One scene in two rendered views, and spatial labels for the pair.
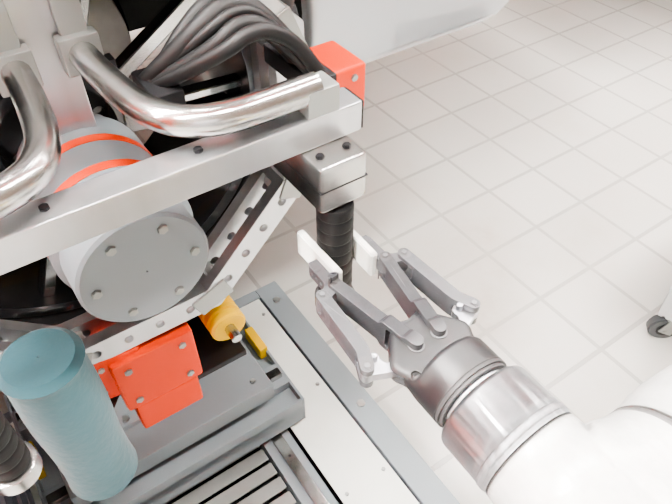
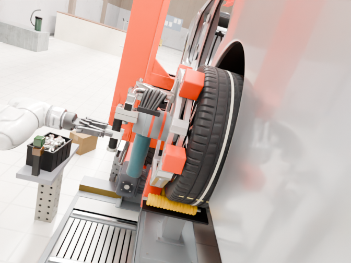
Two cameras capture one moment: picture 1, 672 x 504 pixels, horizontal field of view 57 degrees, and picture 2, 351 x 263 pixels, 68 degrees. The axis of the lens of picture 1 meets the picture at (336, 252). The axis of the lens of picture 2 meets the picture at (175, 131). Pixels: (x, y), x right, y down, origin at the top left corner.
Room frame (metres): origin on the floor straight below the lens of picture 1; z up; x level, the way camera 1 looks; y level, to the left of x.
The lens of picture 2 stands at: (1.09, -0.77, 1.28)
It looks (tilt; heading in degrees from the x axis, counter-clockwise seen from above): 20 degrees down; 117
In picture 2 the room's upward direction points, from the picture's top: 17 degrees clockwise
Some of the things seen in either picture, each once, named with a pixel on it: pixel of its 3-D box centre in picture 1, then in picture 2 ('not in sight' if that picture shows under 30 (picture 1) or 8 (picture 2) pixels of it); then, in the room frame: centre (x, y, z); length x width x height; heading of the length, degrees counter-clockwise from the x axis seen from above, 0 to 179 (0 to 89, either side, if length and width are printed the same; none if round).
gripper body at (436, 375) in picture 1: (439, 360); (76, 122); (0.31, -0.09, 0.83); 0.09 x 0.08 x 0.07; 34
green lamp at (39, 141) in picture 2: not in sight; (39, 141); (0.09, -0.09, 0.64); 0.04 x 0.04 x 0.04; 35
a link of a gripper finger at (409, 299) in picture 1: (409, 299); (91, 129); (0.37, -0.07, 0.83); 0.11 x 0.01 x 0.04; 23
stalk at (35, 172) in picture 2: not in sight; (37, 157); (0.09, -0.09, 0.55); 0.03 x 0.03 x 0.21; 35
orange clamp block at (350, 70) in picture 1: (321, 84); (173, 158); (0.72, 0.02, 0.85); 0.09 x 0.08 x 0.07; 125
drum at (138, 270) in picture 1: (107, 210); (156, 124); (0.48, 0.23, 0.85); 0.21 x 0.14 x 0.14; 35
